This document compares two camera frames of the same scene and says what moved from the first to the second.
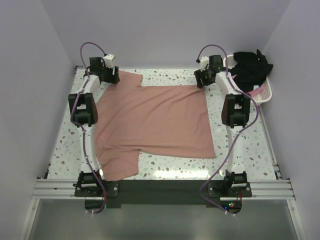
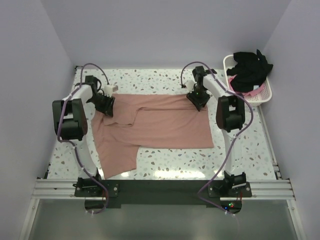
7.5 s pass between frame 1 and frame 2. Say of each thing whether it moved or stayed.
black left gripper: moved
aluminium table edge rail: stayed
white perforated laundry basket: stayed
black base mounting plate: stayed
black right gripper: moved
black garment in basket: stayed
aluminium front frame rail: stayed
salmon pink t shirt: moved
